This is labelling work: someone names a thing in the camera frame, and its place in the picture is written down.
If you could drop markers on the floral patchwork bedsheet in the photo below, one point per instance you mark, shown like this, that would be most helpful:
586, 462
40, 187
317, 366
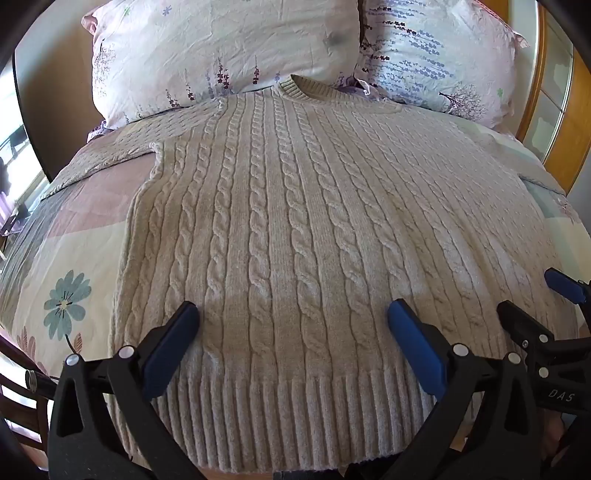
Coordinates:
55, 258

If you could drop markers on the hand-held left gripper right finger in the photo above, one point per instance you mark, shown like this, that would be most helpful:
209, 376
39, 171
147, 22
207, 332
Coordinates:
413, 344

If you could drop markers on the dark brown headboard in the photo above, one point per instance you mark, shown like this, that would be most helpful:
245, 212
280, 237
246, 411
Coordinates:
51, 101

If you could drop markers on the pink floral pillow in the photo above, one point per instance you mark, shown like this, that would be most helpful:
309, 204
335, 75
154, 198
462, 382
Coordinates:
207, 50

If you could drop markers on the dark wooden chair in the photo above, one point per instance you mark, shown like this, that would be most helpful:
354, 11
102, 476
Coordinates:
21, 401

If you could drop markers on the wooden framed cabinet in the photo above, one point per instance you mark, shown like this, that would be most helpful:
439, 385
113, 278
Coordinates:
549, 69

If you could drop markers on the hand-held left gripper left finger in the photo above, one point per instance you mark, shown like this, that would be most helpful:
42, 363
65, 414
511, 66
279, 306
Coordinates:
168, 344

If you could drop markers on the lavender print pillow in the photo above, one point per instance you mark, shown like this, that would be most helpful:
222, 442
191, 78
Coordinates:
443, 55

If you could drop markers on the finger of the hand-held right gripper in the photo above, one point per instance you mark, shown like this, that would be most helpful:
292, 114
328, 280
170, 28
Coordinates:
563, 284
517, 323

